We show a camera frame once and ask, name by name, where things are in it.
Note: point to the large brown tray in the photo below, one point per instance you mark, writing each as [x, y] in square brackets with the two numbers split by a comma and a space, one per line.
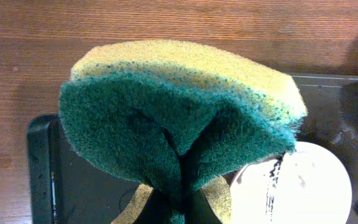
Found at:
[332, 121]

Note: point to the small black tray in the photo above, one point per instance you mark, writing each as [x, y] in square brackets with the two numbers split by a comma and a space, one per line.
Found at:
[64, 187]

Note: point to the white plate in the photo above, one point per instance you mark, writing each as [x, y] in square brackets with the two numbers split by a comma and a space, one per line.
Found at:
[307, 186]

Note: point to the green yellow sponge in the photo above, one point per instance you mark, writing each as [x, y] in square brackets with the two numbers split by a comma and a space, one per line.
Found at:
[173, 116]

